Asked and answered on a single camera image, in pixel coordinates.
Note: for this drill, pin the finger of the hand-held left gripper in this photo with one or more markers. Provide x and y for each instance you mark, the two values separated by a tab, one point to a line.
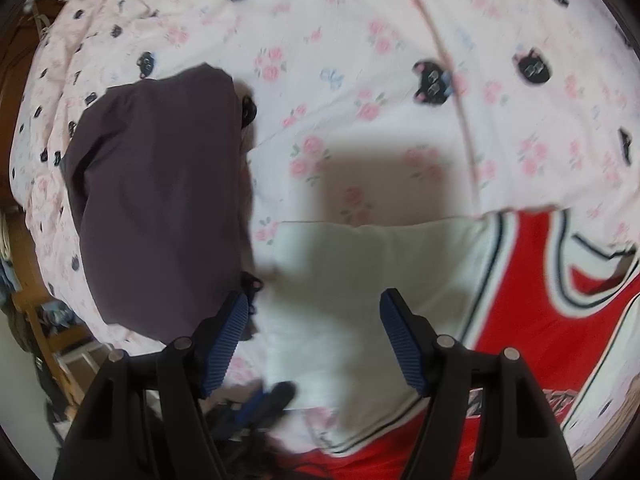
256	405

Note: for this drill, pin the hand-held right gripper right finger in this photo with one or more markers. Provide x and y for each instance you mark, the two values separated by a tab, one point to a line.
402	340

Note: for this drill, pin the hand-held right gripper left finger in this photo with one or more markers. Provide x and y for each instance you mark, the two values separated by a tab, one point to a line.
227	345

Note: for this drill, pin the red basketball jersey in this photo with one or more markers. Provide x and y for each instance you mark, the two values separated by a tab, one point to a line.
530	270

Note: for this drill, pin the dark purple garment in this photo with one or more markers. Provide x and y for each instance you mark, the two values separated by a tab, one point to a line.
150	200

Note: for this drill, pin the wooden bedside stool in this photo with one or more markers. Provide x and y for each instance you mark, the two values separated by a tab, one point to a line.
50	340

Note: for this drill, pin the pink cat print blanket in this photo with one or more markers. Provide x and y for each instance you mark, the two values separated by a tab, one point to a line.
350	35

